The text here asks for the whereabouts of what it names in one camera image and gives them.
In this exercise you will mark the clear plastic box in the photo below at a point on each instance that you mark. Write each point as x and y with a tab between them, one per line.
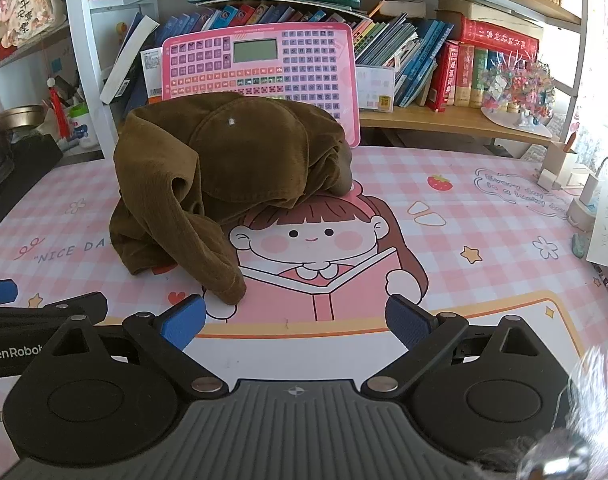
376	87

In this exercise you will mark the red thick dictionary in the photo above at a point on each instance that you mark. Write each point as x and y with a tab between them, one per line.
442	77

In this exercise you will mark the white charger plug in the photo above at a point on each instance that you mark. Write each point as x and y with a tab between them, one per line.
586	200

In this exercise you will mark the pink floral plush ornament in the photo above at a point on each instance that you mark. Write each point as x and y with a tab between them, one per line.
29	5

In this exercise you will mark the red boxed book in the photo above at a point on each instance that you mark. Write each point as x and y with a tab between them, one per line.
498	35

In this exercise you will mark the white fluffy pompom charm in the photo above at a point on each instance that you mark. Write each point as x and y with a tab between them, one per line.
558	455

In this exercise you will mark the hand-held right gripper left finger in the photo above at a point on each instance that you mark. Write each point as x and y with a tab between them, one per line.
184	320

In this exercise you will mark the red tassel ornament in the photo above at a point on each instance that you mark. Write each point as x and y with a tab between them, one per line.
59	110

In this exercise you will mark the wooden bookshelf with white frame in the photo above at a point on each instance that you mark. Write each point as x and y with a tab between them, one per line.
433	119

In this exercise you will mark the row of books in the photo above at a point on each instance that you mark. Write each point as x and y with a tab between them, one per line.
383	45

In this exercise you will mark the pink checked cartoon desk mat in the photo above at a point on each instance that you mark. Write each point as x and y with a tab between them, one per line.
458	270

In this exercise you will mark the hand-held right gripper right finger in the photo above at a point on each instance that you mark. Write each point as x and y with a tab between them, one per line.
408	325

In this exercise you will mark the pink learning tablet toy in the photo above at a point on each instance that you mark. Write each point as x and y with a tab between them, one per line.
304	60

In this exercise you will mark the thick white-edged book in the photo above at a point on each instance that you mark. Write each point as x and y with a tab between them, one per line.
129	57

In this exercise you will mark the round metal tin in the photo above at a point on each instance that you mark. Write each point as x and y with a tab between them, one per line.
20	117

